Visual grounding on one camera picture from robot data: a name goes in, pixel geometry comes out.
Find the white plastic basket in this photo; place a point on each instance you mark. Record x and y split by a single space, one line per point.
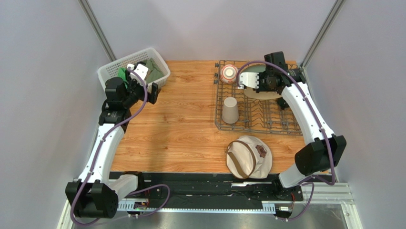
110 70

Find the dark green mug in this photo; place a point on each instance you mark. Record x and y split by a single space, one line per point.
282 103

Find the olive green cloth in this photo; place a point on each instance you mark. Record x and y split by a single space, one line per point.
154 71

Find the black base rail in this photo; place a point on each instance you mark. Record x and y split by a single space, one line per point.
214 191

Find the red white ceramic bowl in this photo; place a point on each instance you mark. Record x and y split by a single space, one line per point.
228 74

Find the bright green cloth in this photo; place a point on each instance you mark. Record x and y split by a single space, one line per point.
122 74

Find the beige ceramic cup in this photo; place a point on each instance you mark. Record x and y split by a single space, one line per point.
230 114

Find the light green flower plate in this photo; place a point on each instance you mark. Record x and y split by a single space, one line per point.
258 68

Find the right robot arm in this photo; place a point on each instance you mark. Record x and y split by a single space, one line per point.
323 148

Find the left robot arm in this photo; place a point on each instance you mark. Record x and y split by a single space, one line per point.
92 195

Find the cream bucket hat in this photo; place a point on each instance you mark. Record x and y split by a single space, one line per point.
249 157

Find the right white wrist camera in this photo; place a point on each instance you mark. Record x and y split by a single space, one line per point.
248 79

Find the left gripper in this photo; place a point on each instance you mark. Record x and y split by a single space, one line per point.
151 98

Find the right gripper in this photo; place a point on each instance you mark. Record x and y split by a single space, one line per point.
263 80

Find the grey wire dish rack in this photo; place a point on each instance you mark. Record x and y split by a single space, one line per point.
255 116

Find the cream bird plate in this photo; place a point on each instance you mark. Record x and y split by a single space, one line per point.
251 93

